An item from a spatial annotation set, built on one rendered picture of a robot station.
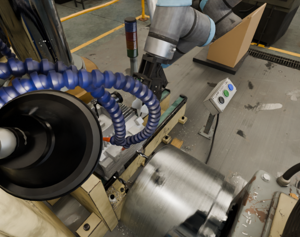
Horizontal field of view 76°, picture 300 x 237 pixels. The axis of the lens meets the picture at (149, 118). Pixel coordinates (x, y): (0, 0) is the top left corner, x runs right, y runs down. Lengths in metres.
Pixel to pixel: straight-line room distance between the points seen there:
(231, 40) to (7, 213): 1.37
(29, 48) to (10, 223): 0.25
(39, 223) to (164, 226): 0.23
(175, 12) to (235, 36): 0.89
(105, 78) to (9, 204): 0.19
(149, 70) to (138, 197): 0.35
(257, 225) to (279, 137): 0.75
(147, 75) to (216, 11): 0.98
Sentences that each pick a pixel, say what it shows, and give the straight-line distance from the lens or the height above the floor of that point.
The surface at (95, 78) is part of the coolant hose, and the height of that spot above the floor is 1.44.
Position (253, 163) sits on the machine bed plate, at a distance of 1.00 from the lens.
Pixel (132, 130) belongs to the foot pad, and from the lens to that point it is 0.64.
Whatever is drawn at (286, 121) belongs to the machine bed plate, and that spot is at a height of 0.80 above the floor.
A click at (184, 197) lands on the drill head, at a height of 1.16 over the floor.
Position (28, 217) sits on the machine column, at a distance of 0.34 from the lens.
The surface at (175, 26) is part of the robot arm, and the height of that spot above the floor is 1.36.
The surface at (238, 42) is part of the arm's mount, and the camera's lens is 1.42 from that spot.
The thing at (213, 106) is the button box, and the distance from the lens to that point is 0.79.
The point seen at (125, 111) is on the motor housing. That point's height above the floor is 1.11.
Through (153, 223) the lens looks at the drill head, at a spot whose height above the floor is 1.12.
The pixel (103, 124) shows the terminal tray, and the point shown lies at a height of 1.12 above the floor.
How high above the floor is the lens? 1.56
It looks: 47 degrees down
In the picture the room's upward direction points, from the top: straight up
